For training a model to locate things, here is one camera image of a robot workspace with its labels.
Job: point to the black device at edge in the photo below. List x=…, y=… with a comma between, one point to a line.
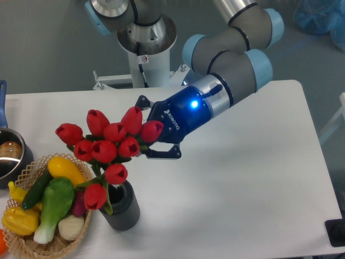
x=335, y=232

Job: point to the purple radish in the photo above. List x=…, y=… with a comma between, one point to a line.
x=78, y=208

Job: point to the green bok choy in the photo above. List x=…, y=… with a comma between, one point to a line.
x=57, y=200

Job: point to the woven wicker basket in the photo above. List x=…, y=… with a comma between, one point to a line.
x=25, y=246

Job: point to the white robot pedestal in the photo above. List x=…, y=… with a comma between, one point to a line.
x=148, y=52

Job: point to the yellow bell pepper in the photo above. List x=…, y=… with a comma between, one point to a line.
x=19, y=221

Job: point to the white frame at right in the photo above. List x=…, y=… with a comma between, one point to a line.
x=334, y=123

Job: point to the orange fruit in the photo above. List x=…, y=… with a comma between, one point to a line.
x=3, y=246

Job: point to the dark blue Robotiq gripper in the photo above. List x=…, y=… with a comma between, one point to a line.
x=180, y=115

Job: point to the blue handled saucepan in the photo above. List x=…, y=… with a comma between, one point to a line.
x=15, y=153

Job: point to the green cucumber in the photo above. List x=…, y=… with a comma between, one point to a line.
x=35, y=193

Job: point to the white garlic bulb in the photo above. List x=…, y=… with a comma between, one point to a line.
x=70, y=227

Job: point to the dark grey ribbed vase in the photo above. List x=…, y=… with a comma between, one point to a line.
x=126, y=210

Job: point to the blue plastic bag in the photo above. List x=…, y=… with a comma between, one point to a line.
x=320, y=18

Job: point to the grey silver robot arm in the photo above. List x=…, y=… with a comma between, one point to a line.
x=231, y=65

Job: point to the red tulip bouquet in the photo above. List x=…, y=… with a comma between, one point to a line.
x=107, y=148

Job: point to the yellow squash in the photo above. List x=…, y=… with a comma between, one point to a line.
x=59, y=166

